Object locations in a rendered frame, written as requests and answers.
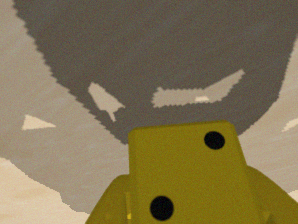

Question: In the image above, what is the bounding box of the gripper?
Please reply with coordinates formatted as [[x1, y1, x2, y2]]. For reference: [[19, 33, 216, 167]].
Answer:
[[85, 165, 298, 224]]

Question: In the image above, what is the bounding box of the yellow die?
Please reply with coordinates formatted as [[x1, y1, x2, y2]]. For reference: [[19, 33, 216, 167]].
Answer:
[[128, 120, 266, 224]]

